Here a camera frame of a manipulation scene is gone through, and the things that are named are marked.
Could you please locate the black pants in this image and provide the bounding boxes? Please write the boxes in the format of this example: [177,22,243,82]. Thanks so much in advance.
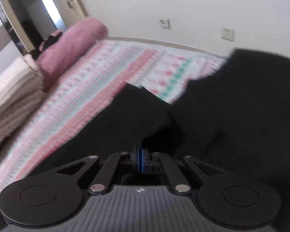
[33,49,290,231]

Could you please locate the red green patterned bedspread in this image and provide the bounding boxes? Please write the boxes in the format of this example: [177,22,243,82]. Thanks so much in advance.
[0,40,225,192]

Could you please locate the beige striped shirt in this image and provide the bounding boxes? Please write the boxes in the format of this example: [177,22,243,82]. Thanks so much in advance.
[0,54,45,144]

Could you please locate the mauve pink quilt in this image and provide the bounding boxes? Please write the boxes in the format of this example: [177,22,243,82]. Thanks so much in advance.
[37,17,108,91]

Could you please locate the cream door with handle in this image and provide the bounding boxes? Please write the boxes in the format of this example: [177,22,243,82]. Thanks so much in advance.
[53,0,85,27]

